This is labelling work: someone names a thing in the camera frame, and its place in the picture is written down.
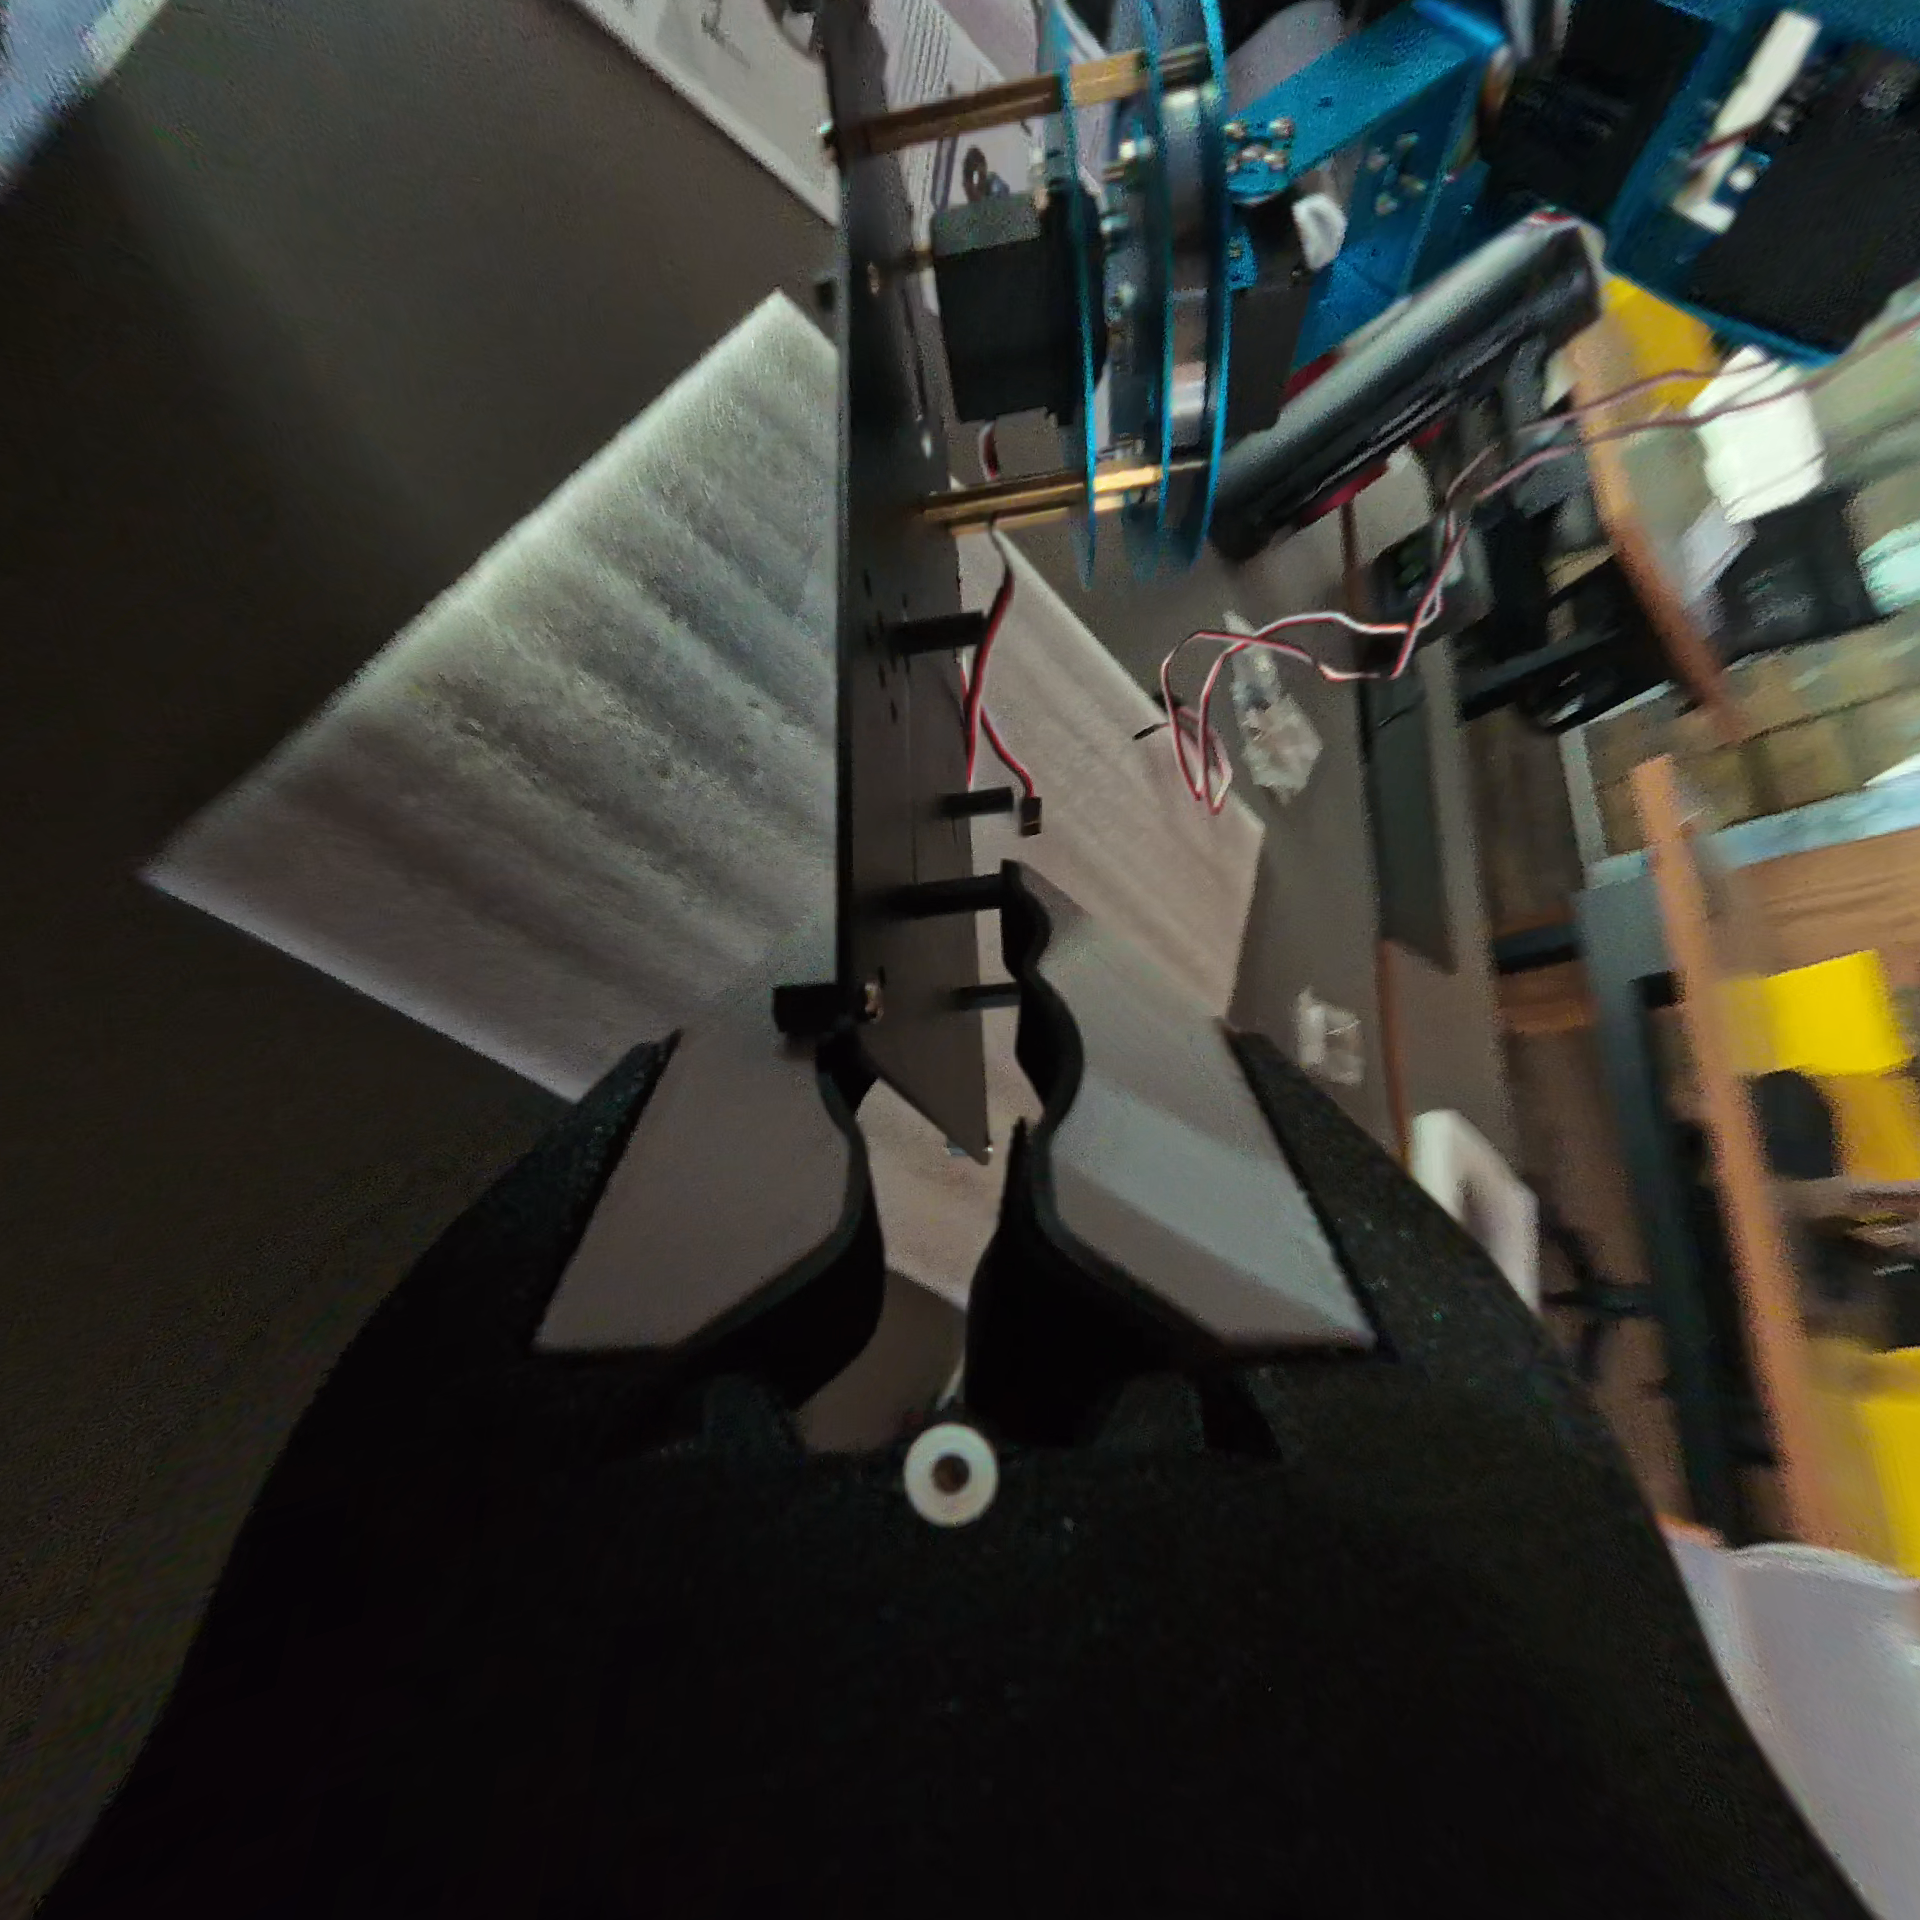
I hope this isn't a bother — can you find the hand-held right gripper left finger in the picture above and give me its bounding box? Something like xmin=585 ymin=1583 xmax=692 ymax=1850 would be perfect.
xmin=531 ymin=1032 xmax=890 ymax=1361

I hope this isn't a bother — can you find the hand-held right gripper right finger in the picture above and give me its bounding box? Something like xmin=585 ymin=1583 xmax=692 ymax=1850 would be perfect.
xmin=965 ymin=859 xmax=1381 ymax=1390

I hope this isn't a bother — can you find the blue hobby robot arm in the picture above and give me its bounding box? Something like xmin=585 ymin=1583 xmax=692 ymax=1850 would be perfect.
xmin=771 ymin=0 xmax=1920 ymax=1165

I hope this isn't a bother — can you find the grey desk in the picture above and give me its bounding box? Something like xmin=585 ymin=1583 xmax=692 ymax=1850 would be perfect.
xmin=0 ymin=0 xmax=1517 ymax=1920

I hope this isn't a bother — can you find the white foam sheet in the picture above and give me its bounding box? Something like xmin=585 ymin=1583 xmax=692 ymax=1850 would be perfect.
xmin=142 ymin=292 xmax=1262 ymax=1309

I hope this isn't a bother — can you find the printed instruction sheet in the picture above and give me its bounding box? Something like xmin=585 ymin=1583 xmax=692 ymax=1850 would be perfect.
xmin=599 ymin=0 xmax=1043 ymax=228

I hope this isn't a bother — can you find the white red black servo cable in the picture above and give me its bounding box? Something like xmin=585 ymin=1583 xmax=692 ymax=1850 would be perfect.
xmin=1131 ymin=345 xmax=1920 ymax=820
xmin=959 ymin=525 xmax=1051 ymax=843

